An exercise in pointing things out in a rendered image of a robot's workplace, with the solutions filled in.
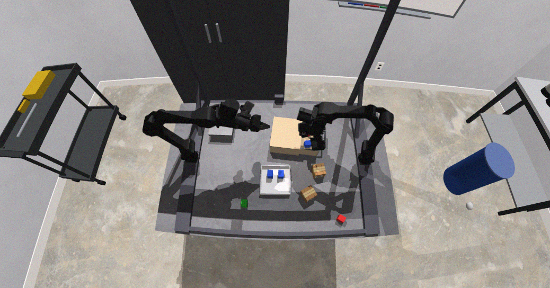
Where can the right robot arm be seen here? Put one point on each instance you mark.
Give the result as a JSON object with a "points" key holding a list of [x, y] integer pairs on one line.
{"points": [[205, 117]]}

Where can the brown cardboard box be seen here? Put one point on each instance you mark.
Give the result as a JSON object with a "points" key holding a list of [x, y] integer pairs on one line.
{"points": [[318, 170], [308, 193]]}

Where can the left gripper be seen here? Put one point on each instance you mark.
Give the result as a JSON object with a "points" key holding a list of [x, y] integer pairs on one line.
{"points": [[317, 142]]}

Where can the white open-top tray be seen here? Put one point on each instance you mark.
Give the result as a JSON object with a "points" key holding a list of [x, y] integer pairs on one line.
{"points": [[275, 185]]}

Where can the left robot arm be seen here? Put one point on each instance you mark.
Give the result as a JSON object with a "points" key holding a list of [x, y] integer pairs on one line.
{"points": [[326, 112]]}

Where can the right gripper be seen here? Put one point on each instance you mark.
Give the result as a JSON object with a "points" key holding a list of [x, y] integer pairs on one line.
{"points": [[244, 123]]}

